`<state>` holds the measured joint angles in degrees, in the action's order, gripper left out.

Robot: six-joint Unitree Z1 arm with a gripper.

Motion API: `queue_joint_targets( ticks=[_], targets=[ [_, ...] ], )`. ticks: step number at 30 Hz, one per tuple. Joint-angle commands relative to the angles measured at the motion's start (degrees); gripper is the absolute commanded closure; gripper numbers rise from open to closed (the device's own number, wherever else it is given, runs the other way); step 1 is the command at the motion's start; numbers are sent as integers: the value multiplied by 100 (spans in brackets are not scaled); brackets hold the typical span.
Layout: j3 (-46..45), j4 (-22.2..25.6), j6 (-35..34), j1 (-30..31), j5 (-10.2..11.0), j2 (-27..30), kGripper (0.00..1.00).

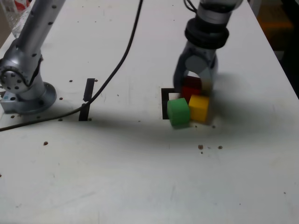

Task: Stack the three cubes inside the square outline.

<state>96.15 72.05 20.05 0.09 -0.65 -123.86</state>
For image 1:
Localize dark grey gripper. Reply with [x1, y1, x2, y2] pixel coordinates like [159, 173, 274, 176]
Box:
[173, 41, 219, 95]

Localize red cube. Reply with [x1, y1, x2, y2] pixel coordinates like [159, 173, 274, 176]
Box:
[181, 76, 203, 105]

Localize yellow cube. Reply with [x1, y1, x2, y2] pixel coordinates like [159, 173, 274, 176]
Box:
[188, 94, 210, 122]

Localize green cube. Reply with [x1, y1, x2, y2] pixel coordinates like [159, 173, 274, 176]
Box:
[167, 98, 191, 129]

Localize black tape square outline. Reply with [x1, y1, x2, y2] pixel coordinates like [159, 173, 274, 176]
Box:
[161, 88, 183, 120]

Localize black tape strip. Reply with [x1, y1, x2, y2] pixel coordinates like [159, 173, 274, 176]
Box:
[78, 78, 96, 121]

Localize clear plastic bottle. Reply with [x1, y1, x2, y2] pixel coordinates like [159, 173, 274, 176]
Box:
[4, 0, 32, 39]

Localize thin black arm cables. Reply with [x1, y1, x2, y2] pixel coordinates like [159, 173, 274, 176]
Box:
[183, 0, 199, 12]

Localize thick black cable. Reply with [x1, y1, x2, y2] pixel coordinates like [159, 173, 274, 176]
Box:
[0, 0, 143, 132]

